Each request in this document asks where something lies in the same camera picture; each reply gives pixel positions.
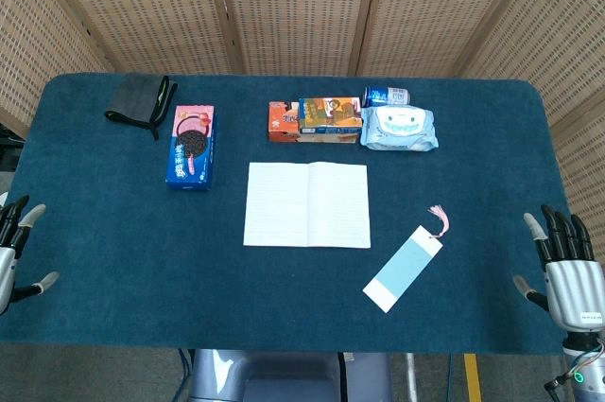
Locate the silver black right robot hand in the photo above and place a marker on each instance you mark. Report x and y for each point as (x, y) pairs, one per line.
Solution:
(574, 288)

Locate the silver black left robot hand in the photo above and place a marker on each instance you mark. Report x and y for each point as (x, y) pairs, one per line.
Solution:
(7, 274)

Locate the light blue tasselled bookmark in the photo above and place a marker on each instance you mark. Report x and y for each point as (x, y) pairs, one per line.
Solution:
(402, 269)

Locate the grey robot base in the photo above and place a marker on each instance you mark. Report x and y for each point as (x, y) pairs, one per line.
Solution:
(283, 376)

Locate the open white lined notebook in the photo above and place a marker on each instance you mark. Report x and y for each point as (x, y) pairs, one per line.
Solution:
(283, 208)

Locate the teal carpet table mat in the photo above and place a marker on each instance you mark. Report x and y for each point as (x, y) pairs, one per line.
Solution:
(118, 255)

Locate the grey cloth with black trim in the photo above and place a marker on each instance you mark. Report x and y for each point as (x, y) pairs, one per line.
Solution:
(134, 97)

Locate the blue Oreo cookie box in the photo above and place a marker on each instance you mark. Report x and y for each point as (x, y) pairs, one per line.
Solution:
(191, 146)

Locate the light blue wet wipes pack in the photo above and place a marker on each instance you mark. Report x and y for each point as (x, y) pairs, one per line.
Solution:
(397, 130)

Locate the blue white drink can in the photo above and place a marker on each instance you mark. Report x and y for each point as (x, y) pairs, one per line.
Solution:
(385, 96)

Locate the illustrated cartoon cardboard box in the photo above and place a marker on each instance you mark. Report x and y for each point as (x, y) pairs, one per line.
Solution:
(331, 113)

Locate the orange snack box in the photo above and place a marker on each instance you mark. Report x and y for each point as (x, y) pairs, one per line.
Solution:
(280, 124)

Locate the bamboo folding screen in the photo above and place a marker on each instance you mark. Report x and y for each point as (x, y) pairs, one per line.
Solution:
(302, 5)

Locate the dark metal frame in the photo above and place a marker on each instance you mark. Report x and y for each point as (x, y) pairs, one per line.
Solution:
(9, 144)

